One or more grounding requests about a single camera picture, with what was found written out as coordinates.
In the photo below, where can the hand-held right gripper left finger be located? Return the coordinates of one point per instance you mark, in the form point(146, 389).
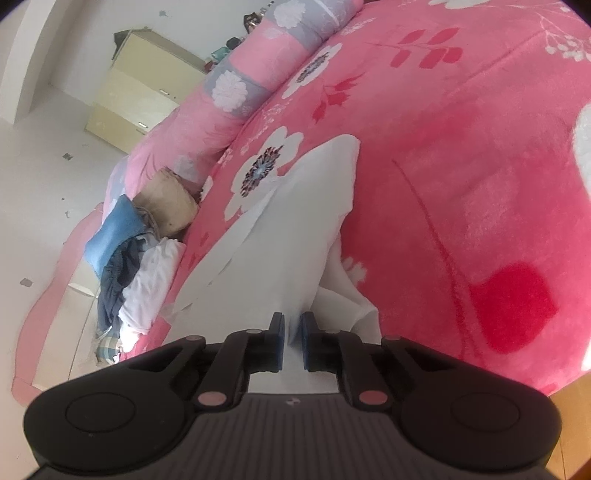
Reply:
point(278, 344)

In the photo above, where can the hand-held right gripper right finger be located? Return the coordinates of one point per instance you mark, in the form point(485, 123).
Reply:
point(305, 344)

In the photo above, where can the white button shirt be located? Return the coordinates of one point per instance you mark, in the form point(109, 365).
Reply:
point(295, 230)

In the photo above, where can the white folded garment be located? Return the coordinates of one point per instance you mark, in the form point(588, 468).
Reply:
point(150, 286)

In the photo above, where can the plaid cloth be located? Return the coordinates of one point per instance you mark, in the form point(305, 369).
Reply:
point(108, 348)

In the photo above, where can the dark navy garment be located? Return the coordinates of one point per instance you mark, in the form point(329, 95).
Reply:
point(117, 277)

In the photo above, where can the beige pillow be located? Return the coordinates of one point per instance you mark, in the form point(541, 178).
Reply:
point(168, 203)

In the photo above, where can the blue folded garment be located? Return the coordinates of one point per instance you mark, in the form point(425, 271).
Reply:
point(117, 230)

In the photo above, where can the pink headboard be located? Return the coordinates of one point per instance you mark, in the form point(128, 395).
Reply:
point(51, 323)

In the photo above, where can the pink grey floral quilt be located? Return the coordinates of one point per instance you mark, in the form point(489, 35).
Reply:
point(194, 120)

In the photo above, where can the pink floral bedsheet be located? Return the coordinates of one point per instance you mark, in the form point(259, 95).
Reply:
point(461, 161)

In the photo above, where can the cream cabinet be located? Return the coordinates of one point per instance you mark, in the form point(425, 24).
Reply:
point(138, 92)

